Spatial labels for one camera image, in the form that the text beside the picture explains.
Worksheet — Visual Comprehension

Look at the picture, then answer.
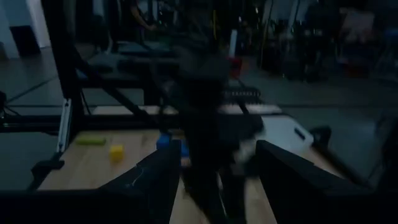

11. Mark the red container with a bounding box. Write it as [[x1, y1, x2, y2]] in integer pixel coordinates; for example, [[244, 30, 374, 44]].
[[229, 57, 244, 78]]

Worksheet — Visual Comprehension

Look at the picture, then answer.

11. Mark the yellow cube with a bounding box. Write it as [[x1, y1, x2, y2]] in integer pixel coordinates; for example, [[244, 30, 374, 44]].
[[108, 144, 125, 162]]

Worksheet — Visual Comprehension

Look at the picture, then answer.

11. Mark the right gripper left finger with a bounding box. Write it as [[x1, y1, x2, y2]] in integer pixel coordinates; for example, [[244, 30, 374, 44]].
[[99, 139, 182, 224]]

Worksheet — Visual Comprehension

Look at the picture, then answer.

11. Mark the silver frame bracket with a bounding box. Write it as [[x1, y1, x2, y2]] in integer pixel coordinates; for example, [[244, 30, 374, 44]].
[[57, 98, 73, 154]]

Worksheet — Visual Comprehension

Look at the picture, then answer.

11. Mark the blue long block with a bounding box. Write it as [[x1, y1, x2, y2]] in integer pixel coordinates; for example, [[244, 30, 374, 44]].
[[156, 133, 190, 158]]

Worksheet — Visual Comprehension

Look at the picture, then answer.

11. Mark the lime green long block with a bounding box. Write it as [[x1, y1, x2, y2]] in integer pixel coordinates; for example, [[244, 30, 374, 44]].
[[75, 136, 107, 146]]

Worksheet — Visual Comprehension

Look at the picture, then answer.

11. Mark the person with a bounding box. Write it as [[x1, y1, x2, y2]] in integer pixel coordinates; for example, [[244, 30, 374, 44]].
[[129, 0, 158, 43]]

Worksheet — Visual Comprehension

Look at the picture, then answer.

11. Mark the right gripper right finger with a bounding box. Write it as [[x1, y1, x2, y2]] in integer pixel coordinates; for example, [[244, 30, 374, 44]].
[[254, 139, 374, 224]]

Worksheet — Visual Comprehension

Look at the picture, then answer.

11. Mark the white plastic bin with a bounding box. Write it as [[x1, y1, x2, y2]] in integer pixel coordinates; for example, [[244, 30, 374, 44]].
[[260, 114, 314, 154]]

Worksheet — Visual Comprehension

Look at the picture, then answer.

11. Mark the black desk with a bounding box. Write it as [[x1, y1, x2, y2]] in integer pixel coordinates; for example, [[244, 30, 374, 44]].
[[93, 39, 181, 88]]

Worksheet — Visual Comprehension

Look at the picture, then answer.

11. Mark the black metal table frame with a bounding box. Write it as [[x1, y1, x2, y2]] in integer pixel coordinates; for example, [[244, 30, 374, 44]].
[[0, 0, 332, 191]]

